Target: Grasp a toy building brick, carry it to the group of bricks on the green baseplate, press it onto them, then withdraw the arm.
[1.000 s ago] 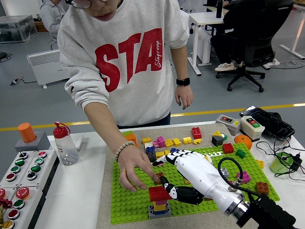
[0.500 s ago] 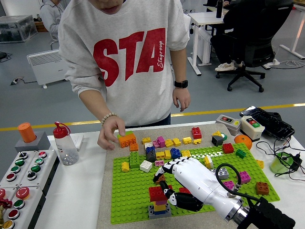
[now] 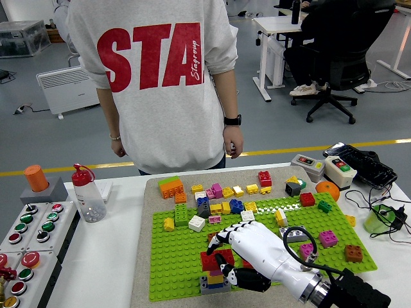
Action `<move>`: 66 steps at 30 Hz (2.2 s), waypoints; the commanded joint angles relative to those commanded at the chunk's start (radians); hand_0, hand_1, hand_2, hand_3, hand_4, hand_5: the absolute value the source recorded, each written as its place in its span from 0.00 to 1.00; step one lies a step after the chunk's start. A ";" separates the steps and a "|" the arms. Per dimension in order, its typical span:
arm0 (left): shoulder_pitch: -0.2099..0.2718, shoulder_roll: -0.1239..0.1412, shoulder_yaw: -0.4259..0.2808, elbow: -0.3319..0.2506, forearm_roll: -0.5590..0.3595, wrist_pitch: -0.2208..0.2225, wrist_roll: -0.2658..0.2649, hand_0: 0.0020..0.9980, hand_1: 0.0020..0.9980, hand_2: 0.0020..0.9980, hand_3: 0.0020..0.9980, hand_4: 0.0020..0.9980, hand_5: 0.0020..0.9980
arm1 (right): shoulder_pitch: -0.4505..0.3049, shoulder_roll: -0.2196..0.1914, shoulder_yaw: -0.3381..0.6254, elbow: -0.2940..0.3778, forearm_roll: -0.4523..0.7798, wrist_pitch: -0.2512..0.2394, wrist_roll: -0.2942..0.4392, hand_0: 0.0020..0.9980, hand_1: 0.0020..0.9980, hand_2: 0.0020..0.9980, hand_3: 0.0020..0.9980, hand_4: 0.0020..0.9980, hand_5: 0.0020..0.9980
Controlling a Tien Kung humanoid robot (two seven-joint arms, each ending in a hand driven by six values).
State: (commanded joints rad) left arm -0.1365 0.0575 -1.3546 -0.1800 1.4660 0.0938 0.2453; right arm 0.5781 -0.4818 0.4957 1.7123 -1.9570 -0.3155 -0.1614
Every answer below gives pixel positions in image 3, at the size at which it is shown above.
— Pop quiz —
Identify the person's left hand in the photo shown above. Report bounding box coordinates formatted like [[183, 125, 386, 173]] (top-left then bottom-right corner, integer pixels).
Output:
[[223, 125, 245, 159]]

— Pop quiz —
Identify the person's right hand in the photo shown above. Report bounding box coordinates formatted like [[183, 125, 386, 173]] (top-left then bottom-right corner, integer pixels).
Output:
[[110, 138, 128, 158]]

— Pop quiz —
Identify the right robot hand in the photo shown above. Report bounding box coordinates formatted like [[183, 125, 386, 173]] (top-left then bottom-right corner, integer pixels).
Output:
[[206, 221, 322, 304]]

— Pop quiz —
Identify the pink square brick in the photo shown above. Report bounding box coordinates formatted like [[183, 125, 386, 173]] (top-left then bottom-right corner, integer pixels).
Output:
[[318, 230, 339, 249], [299, 243, 317, 261]]

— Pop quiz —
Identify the large red brick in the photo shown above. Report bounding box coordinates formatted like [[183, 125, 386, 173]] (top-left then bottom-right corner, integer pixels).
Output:
[[200, 248, 238, 272]]

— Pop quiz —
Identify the long grey brick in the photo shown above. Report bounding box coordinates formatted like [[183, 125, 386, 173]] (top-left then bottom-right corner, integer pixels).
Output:
[[278, 226, 308, 244]]

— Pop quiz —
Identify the yellow and white brick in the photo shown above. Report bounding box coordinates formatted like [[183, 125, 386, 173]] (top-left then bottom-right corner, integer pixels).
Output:
[[274, 209, 289, 228]]

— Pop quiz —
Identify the tall red brick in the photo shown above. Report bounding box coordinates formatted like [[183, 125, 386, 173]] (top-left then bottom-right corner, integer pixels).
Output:
[[258, 171, 274, 188]]

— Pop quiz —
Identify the blue square brick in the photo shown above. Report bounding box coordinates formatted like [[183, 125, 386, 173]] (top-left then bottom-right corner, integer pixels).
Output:
[[229, 198, 245, 215]]

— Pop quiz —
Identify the lime flat brick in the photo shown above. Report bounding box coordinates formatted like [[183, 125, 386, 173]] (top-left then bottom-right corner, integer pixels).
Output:
[[158, 175, 180, 187]]

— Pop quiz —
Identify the grey base brick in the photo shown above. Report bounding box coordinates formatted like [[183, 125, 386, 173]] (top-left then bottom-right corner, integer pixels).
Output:
[[199, 275, 232, 296]]

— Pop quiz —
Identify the large orange brick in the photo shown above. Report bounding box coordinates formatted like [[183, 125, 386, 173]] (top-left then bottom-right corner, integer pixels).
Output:
[[159, 178, 186, 200]]

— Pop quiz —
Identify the red square brick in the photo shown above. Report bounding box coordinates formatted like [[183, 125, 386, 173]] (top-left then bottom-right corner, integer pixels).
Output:
[[299, 192, 317, 207]]

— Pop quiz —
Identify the dark grey square brick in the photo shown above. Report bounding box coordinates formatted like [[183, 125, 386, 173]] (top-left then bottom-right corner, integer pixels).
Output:
[[284, 182, 302, 198]]

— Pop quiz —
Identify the green baseplate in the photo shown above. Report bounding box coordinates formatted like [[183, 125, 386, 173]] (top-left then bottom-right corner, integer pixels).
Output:
[[149, 191, 379, 303]]

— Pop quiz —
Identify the tall lime brick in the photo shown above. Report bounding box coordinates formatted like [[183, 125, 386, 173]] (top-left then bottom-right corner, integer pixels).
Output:
[[174, 203, 190, 227]]

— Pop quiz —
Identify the black smartwatch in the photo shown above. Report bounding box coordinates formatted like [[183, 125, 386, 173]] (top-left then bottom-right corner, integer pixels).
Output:
[[223, 114, 243, 127]]

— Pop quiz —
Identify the white flat plate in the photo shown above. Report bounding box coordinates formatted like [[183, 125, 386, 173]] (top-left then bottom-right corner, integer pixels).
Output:
[[96, 180, 114, 206]]

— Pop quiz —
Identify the clear bottle red cap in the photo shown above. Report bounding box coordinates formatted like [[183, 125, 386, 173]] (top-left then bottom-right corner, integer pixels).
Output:
[[71, 163, 107, 223]]

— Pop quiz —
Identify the grey square block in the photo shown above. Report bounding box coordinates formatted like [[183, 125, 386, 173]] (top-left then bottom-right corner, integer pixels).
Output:
[[19, 176, 69, 205]]

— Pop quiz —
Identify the white panel heater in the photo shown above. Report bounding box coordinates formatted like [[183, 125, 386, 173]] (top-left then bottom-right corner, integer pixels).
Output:
[[36, 65, 101, 120]]

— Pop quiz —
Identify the white computer case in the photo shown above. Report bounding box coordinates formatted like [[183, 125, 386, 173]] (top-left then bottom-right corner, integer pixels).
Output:
[[265, 37, 286, 87]]

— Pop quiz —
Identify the orange cylinder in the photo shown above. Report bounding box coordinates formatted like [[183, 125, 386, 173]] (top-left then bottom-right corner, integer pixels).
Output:
[[24, 165, 49, 193]]

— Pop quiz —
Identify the orange fruit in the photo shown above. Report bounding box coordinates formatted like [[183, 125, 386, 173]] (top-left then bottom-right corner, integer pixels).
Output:
[[315, 180, 340, 203]]

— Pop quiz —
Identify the grey push-button box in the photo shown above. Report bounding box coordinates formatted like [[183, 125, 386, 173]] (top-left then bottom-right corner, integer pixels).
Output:
[[0, 201, 51, 254], [24, 200, 81, 267]]

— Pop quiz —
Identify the floor socket box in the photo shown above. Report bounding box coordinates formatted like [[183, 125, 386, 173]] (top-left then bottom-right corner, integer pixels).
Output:
[[13, 103, 33, 116]]

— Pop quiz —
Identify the green translucent cup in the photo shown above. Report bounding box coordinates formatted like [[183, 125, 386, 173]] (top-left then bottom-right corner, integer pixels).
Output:
[[363, 205, 394, 235]]

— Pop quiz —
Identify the white desk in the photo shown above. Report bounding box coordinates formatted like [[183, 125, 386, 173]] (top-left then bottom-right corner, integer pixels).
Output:
[[252, 15, 314, 103], [377, 4, 411, 81]]

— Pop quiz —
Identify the wooden crate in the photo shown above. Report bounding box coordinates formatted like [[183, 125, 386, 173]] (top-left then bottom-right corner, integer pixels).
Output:
[[46, 27, 67, 44]]

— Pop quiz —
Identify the black floor device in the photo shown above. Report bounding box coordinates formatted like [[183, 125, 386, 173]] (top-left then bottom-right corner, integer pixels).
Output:
[[0, 69, 17, 85]]

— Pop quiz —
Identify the black plastic tray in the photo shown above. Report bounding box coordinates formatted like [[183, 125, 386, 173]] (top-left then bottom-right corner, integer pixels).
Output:
[[322, 142, 398, 191]]

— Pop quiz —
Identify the black plug adapter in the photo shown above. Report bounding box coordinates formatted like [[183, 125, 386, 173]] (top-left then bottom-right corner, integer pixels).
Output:
[[390, 205, 408, 230]]

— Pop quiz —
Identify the black bottle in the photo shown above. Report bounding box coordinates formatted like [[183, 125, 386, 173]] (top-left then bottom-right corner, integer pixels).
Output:
[[291, 0, 301, 26]]

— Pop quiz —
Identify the clear storage box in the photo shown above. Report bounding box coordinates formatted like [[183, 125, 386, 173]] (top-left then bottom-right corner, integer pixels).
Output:
[[0, 19, 52, 59]]

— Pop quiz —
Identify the white power strip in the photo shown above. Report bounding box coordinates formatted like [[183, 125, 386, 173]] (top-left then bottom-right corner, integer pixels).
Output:
[[353, 78, 378, 94]]

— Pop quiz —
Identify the grey emergency-stop button box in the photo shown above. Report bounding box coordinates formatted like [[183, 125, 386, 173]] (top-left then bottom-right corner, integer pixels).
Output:
[[1, 250, 64, 308], [0, 252, 25, 308]]

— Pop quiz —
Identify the black office chair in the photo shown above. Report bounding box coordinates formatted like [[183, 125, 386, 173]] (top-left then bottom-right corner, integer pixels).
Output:
[[290, 0, 398, 125]]

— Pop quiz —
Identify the grey two-button switch box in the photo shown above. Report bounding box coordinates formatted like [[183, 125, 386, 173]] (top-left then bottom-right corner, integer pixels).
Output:
[[290, 153, 327, 182]]

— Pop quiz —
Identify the thin black cord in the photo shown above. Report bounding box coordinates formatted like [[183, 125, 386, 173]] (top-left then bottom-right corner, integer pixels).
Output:
[[345, 189, 411, 244]]

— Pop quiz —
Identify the white two-button switch box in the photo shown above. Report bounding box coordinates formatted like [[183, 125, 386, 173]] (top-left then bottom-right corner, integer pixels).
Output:
[[323, 155, 358, 191]]

